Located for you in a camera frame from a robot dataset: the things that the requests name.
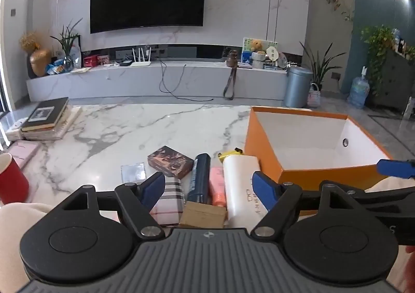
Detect orange cardboard box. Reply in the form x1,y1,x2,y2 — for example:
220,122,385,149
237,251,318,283
244,106,391,192

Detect brown bag with strap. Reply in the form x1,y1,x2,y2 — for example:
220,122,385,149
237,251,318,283
224,50,239,101

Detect white round hand fan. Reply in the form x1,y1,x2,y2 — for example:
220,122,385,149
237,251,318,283
266,46,280,68

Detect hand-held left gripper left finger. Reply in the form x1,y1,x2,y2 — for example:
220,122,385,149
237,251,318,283
61,171,167,240

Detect black cable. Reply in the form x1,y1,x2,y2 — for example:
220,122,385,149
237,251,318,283
158,59,215,100

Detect plaid fabric case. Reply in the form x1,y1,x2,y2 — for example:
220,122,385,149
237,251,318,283
150,176,183,227

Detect clear plastic case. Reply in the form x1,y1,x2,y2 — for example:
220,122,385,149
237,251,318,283
121,162,146,182

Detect pale books under black book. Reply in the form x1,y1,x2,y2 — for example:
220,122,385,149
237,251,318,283
22,106,83,141

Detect printed picture board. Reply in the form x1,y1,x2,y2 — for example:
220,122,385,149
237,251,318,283
241,37,279,65

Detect yellow small gadget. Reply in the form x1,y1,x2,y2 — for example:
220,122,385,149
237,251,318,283
218,148,244,161

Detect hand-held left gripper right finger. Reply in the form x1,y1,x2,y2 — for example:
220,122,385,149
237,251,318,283
250,171,356,240

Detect person's right hand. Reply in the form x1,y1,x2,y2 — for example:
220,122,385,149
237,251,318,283
402,243,415,293

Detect dark blue bottle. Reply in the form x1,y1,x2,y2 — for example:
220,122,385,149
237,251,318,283
186,153,212,205

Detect blue water jug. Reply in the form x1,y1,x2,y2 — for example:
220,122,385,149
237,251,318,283
348,66,371,109

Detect pink notebook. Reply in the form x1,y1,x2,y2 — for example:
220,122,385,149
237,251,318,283
6,140,41,170

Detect black hardcover book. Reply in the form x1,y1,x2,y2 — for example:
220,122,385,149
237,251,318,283
21,97,70,132

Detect brown printed card box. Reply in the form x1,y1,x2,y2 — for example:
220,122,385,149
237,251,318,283
147,146,194,178

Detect woven pastel bag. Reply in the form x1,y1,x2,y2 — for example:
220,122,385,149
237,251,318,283
307,83,321,108

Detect long-leaf potted plant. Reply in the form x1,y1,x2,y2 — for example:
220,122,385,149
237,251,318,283
300,42,342,91

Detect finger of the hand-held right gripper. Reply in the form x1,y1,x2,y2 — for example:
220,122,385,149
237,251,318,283
352,187,415,208
376,159,415,181

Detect blue snack packet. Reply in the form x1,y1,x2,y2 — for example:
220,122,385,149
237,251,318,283
45,59,67,75

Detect blue white bag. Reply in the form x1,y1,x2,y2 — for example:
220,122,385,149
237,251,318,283
70,44,81,67

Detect dried yellow flowers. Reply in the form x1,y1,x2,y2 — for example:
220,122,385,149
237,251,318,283
19,32,41,53

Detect grey pot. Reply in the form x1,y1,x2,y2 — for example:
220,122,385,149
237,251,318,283
252,51,266,70

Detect gold vase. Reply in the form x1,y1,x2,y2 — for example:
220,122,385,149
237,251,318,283
30,50,52,78

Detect grey-blue trash can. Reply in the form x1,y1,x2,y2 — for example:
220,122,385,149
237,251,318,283
284,65,313,108

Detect white router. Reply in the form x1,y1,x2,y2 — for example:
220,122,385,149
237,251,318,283
130,47,152,67

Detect green plant in glass vase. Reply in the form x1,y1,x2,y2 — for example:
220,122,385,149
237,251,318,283
50,19,83,72

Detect red cup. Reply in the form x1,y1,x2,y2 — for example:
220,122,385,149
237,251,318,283
0,152,30,205

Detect small brown cardboard box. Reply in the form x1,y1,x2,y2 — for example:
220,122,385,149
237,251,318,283
179,201,227,229

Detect grey cabinet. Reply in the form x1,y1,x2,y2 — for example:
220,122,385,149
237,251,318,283
378,50,415,116

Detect trailing pothos plant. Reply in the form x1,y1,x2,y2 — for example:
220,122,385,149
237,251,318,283
353,24,404,96

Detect marble TV cabinet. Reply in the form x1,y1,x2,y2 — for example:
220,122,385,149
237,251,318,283
26,59,289,102

